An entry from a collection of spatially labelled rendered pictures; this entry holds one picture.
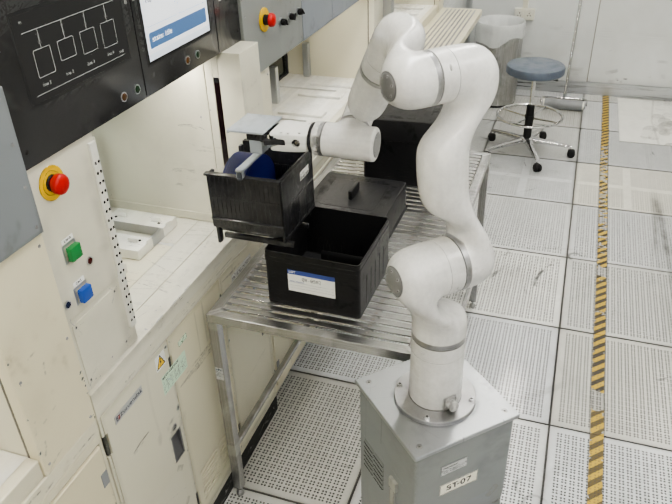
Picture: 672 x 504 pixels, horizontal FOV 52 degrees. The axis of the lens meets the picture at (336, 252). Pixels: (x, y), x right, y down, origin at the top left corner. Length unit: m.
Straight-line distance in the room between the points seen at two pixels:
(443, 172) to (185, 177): 1.03
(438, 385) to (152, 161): 1.12
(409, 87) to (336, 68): 2.20
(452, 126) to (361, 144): 0.38
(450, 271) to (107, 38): 0.82
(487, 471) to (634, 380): 1.38
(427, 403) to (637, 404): 1.44
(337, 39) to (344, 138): 1.74
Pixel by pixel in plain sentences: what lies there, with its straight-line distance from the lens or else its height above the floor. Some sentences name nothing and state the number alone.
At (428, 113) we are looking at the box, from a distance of 2.54.
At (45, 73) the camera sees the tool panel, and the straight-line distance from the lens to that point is 1.36.
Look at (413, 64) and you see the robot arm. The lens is 1.22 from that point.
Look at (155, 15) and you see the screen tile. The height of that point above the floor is 1.56.
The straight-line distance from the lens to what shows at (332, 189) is 2.32.
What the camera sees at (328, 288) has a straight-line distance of 1.85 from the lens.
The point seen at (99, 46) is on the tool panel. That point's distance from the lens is 1.48.
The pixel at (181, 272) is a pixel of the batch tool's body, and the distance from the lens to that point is 1.94.
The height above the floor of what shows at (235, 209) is 1.08.
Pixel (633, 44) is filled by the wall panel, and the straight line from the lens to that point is 5.93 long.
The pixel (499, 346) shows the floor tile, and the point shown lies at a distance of 3.03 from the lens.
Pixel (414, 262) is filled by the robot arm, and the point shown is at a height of 1.17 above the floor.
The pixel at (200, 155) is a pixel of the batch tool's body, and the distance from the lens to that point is 2.07.
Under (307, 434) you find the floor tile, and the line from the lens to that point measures 2.62.
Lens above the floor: 1.91
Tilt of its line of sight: 32 degrees down
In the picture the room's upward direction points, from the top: 2 degrees counter-clockwise
